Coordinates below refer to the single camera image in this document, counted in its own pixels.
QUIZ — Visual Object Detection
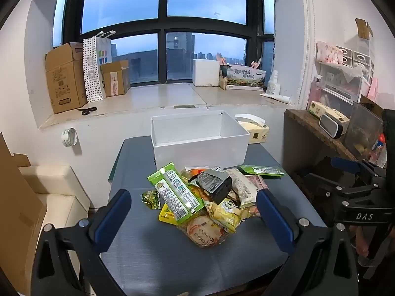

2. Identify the grey speaker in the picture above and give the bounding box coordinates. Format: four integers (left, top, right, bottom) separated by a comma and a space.
319, 113, 344, 139

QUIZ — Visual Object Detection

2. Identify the white plastic bottle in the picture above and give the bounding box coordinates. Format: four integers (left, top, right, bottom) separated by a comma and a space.
266, 70, 281, 95

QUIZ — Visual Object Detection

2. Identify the red capped small bottle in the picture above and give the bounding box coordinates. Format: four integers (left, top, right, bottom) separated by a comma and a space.
370, 132, 386, 167

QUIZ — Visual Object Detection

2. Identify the small yellow snack packet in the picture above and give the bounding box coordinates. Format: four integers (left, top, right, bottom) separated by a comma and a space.
159, 206, 178, 225

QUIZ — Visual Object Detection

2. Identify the green and white carton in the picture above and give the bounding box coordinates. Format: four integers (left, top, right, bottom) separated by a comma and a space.
309, 101, 350, 127

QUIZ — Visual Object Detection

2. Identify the small green candy packet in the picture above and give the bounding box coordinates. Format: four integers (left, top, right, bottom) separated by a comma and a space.
142, 189, 161, 210

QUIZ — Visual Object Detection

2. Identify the person's right hand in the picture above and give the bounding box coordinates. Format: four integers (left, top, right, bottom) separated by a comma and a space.
349, 224, 375, 258

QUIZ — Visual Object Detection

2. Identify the white tube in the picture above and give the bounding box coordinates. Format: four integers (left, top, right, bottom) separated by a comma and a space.
259, 92, 291, 103

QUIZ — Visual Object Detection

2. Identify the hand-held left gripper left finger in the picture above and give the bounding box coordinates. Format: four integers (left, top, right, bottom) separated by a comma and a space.
32, 189, 133, 296

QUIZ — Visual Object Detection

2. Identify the pink snack packet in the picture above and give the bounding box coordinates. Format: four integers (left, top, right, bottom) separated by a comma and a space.
245, 175, 268, 192

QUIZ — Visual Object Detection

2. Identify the yellow chips packet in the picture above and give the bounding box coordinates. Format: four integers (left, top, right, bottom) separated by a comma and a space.
204, 199, 252, 233

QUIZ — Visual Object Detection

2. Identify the large cardboard box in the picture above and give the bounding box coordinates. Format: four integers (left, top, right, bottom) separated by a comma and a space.
45, 42, 88, 114

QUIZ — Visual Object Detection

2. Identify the black window frame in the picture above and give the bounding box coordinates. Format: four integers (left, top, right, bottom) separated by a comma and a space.
52, 0, 275, 84

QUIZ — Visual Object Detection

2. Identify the transparent plastic container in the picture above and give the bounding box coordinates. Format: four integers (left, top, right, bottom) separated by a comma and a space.
343, 102, 385, 161

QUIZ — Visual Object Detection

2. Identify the white rectangular box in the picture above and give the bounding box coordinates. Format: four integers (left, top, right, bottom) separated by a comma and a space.
151, 110, 250, 171

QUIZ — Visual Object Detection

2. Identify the dark wooden side table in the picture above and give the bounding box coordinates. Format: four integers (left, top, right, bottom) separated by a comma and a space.
284, 109, 358, 161

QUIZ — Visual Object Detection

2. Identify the landscape printed box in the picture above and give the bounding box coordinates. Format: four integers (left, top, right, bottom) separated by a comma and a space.
226, 65, 266, 91

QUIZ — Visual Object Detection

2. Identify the small cardboard box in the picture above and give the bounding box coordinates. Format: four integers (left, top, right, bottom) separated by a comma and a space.
99, 60, 131, 97

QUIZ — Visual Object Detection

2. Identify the dotted white paper bag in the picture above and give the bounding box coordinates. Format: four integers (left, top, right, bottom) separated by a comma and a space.
82, 30, 116, 104

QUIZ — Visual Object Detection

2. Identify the round rice cracker packet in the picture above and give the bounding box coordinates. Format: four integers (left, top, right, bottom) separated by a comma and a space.
177, 216, 230, 248

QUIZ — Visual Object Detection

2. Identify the white foam box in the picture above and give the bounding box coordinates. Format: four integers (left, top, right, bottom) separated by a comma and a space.
192, 59, 220, 87

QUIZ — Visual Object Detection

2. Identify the flat green snack packet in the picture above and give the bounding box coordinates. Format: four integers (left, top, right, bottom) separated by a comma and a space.
239, 164, 287, 177

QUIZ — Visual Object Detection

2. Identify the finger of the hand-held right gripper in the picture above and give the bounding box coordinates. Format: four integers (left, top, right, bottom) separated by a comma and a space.
331, 157, 387, 178
304, 173, 386, 198

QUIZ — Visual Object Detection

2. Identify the white tape roll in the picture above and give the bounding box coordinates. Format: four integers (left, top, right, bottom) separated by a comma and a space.
61, 127, 78, 146

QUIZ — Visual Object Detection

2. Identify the cardboard piece on wall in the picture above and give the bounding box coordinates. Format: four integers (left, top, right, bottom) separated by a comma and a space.
355, 18, 373, 40

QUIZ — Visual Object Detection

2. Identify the yellow tissue box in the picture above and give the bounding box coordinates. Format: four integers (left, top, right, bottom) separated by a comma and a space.
235, 113, 270, 144

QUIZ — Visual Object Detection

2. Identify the pink floral pouch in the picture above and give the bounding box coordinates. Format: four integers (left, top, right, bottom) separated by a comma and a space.
315, 41, 344, 65

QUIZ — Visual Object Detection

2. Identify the small white drawer organizer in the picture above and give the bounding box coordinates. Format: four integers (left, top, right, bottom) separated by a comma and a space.
336, 46, 375, 71

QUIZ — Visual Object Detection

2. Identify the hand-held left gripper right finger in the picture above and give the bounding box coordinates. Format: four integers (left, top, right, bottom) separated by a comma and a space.
257, 189, 360, 296

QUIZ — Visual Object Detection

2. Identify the small brown carton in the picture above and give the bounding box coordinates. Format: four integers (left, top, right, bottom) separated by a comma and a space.
218, 65, 229, 91

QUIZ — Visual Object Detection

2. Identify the clear storage drawer unit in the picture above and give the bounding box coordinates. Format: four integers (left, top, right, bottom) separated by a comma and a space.
319, 65, 371, 104

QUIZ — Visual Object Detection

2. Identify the black snack packet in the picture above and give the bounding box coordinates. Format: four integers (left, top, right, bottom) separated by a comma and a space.
196, 169, 233, 204

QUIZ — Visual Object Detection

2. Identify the large green snack packet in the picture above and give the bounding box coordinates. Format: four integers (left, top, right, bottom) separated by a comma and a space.
147, 162, 206, 225

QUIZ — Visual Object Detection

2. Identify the beige striped snack packet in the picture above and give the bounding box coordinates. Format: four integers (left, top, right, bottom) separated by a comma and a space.
227, 168, 258, 208

